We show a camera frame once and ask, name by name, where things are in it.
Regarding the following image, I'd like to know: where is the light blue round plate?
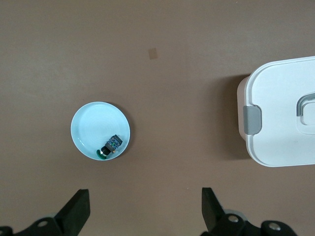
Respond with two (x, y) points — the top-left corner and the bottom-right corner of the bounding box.
(70, 101), (131, 160)

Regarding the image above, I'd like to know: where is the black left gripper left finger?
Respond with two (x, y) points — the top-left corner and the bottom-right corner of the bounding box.
(0, 188), (91, 236)

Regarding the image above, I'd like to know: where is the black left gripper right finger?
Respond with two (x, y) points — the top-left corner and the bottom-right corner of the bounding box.
(200, 187), (300, 236)

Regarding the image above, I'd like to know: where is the white lidded storage box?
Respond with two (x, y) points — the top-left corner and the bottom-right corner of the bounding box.
(237, 56), (315, 168)

